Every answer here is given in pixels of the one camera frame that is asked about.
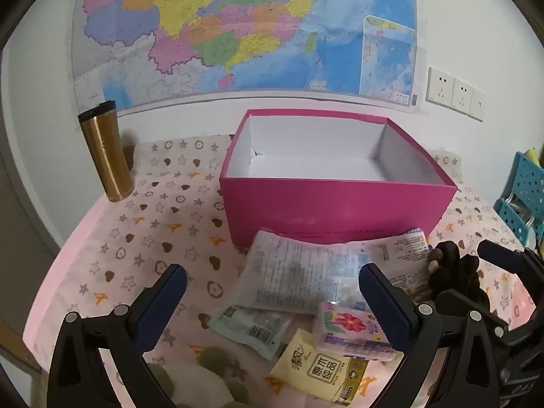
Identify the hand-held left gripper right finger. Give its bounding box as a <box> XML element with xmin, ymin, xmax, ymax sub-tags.
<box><xmin>358</xmin><ymin>262</ymin><xmax>506</xmax><ymax>408</ymax></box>

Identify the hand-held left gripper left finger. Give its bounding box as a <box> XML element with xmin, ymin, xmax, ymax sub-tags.
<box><xmin>47</xmin><ymin>263</ymin><xmax>188</xmax><ymax>408</ymax></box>

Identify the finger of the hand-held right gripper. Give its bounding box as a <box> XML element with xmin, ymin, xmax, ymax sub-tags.
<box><xmin>477</xmin><ymin>239</ymin><xmax>544</xmax><ymax>292</ymax></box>
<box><xmin>433</xmin><ymin>288</ymin><xmax>509</xmax><ymax>343</ymax></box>

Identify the black scrunchie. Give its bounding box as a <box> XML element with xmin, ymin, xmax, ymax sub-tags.
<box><xmin>427</xmin><ymin>240</ymin><xmax>489</xmax><ymax>307</ymax></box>

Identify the pink floral tissue pack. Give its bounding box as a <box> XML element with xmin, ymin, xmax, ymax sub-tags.
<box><xmin>312</xmin><ymin>301</ymin><xmax>404</xmax><ymax>363</ymax></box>

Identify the olive and white plush toy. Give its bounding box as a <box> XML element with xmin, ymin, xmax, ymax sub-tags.
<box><xmin>144</xmin><ymin>346</ymin><xmax>251</xmax><ymax>408</ymax></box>

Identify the green wet wipe pack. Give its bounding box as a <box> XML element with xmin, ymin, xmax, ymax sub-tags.
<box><xmin>207</xmin><ymin>305</ymin><xmax>295</xmax><ymax>361</ymax></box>

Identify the pale pink printed pack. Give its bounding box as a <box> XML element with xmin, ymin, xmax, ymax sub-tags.
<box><xmin>233</xmin><ymin>227</ymin><xmax>431</xmax><ymax>316</ymax></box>

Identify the yellow tissue pack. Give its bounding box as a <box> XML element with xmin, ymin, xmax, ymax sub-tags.
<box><xmin>270</xmin><ymin>330</ymin><xmax>370</xmax><ymax>405</ymax></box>

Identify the pink cardboard box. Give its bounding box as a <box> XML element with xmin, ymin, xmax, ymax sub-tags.
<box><xmin>219</xmin><ymin>109</ymin><xmax>459</xmax><ymax>249</ymax></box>

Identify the blue perforated plastic rack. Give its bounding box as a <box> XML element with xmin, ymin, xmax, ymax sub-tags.
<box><xmin>493</xmin><ymin>149</ymin><xmax>544</xmax><ymax>251</ymax></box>

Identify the pink patterned sheet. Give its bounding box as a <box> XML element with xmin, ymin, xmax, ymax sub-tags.
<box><xmin>23</xmin><ymin>134</ymin><xmax>544</xmax><ymax>408</ymax></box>

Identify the gold thermos bottle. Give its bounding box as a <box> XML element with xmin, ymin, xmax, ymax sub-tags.
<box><xmin>78</xmin><ymin>100</ymin><xmax>134</xmax><ymax>202</ymax></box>

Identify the white wall switch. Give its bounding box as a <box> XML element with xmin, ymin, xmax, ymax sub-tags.
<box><xmin>467</xmin><ymin>88</ymin><xmax>487</xmax><ymax>122</ymax></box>

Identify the white wall socket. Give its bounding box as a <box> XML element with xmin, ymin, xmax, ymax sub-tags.
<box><xmin>450</xmin><ymin>77</ymin><xmax>474</xmax><ymax>115</ymax></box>
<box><xmin>426</xmin><ymin>67</ymin><xmax>456</xmax><ymax>107</ymax></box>

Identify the colourful wall map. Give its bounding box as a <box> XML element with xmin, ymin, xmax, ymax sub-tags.
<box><xmin>72</xmin><ymin>0</ymin><xmax>419</xmax><ymax>113</ymax></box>

